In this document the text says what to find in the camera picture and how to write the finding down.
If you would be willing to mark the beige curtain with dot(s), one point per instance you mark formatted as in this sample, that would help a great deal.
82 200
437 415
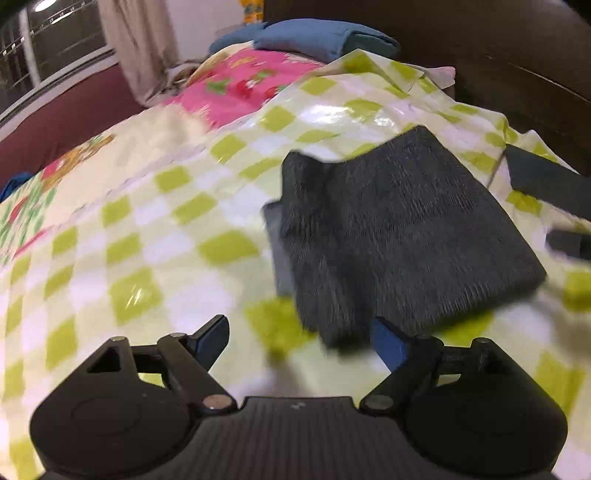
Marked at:
138 46

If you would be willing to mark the dark brown wooden headboard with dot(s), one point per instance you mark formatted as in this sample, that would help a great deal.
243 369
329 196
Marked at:
485 41

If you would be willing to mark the yellow printed packet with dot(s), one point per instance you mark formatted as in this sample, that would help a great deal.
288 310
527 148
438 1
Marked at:
253 10

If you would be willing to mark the window with metal grille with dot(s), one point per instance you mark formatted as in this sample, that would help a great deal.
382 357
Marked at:
60 41

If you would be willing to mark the blue pillow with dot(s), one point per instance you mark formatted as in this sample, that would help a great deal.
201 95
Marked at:
314 39

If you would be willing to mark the green checkered plastic sheet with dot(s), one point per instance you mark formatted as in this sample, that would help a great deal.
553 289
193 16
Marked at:
161 240

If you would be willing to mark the dark navy folded cloth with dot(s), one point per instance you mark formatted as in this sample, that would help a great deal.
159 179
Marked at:
545 180

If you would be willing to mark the pink floral bedsheet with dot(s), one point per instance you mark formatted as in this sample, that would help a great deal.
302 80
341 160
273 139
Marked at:
240 87

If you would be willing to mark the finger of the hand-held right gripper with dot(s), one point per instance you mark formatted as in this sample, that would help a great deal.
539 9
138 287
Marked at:
570 243

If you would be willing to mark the dark grey pants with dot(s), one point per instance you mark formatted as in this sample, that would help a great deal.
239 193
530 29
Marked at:
406 221

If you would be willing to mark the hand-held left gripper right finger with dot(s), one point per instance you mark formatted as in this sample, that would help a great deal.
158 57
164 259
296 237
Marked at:
390 344

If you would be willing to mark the blue cloth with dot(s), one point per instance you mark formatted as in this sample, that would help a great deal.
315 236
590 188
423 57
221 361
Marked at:
14 184

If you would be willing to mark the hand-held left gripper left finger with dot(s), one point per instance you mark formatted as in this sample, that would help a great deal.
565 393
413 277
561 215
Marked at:
214 336

